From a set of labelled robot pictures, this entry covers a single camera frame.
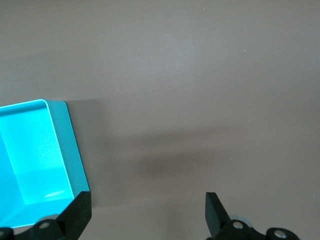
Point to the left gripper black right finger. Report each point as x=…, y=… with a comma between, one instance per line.
x=217, y=220

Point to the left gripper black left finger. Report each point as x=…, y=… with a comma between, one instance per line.
x=75, y=215

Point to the teal plastic storage bin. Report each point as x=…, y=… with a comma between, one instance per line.
x=32, y=155

